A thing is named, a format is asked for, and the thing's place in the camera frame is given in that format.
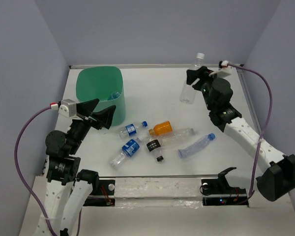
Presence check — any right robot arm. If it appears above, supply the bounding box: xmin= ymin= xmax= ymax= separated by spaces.
xmin=186 ymin=60 xmax=295 ymax=202

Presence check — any small blue label bottle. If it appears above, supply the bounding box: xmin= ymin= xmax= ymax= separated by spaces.
xmin=118 ymin=121 xmax=148 ymax=140

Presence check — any metal front rail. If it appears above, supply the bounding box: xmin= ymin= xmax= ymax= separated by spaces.
xmin=99 ymin=174 xmax=218 ymax=179

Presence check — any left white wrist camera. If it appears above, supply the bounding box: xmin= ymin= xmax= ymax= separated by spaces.
xmin=58 ymin=99 xmax=77 ymax=118

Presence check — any blue cap crushed bottle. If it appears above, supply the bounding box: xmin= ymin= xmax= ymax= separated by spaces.
xmin=177 ymin=133 xmax=216 ymax=159

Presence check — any blue label bottle white cap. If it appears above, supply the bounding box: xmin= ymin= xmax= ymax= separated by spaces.
xmin=109 ymin=137 xmax=143 ymax=169

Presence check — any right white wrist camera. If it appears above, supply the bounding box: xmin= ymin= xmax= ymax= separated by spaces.
xmin=209 ymin=60 xmax=233 ymax=78

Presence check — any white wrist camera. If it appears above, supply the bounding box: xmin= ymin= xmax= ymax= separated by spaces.
xmin=58 ymin=99 xmax=77 ymax=118
xmin=209 ymin=60 xmax=233 ymax=78

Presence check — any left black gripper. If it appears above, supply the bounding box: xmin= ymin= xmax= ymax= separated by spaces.
xmin=68 ymin=97 xmax=117 ymax=153

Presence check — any metal frame rail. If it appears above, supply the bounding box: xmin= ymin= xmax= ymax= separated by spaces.
xmin=68 ymin=63 xmax=244 ymax=69
xmin=237 ymin=67 xmax=278 ymax=173

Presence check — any black label bottle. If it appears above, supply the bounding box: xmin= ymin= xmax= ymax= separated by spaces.
xmin=146 ymin=137 xmax=164 ymax=162

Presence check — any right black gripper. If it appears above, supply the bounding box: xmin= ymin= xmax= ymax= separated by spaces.
xmin=188 ymin=66 xmax=225 ymax=111

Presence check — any orange juice bottle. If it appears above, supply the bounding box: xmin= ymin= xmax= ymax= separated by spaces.
xmin=148 ymin=121 xmax=173 ymax=136

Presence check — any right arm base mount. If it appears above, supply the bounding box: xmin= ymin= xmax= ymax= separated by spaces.
xmin=199 ymin=167 xmax=250 ymax=206

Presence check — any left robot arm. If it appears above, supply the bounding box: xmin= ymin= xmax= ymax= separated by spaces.
xmin=34 ymin=99 xmax=116 ymax=236

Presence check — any green plastic bin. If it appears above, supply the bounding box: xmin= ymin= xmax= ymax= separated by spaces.
xmin=76 ymin=66 xmax=126 ymax=126

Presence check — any metal back frame rail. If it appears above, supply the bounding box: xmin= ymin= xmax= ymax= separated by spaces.
xmin=68 ymin=63 xmax=244 ymax=69

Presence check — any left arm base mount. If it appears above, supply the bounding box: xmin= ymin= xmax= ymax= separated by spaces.
xmin=83 ymin=178 xmax=116 ymax=207

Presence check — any metal right frame rail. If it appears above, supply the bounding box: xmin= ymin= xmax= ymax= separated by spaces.
xmin=237 ymin=67 xmax=278 ymax=173

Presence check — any long clear crushed bottle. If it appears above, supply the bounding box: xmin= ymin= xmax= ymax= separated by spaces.
xmin=158 ymin=128 xmax=198 ymax=146

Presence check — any clear bottle white cap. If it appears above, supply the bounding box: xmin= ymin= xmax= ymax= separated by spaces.
xmin=179 ymin=52 xmax=206 ymax=105

